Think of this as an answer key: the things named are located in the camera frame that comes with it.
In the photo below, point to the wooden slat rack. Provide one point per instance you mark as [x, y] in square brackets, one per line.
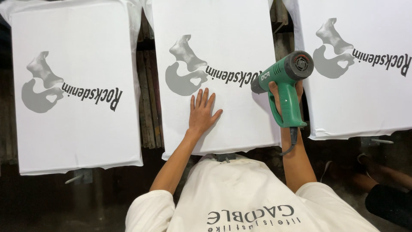
[281, 35]
[149, 96]

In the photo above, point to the white printed t-shirt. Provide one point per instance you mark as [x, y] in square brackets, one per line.
[354, 103]
[225, 38]
[77, 135]

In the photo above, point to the person's right fingers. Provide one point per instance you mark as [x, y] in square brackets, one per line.
[274, 95]

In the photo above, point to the green heat gun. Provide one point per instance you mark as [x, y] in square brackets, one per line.
[286, 96]

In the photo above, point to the metal platen bracket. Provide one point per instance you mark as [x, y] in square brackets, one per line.
[225, 157]
[83, 175]
[370, 141]

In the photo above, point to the person's left hand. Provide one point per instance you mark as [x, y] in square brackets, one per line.
[200, 117]

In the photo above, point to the person's cream printed shirt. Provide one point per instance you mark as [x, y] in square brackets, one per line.
[244, 193]

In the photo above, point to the person's right hand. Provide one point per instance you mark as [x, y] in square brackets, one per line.
[275, 100]

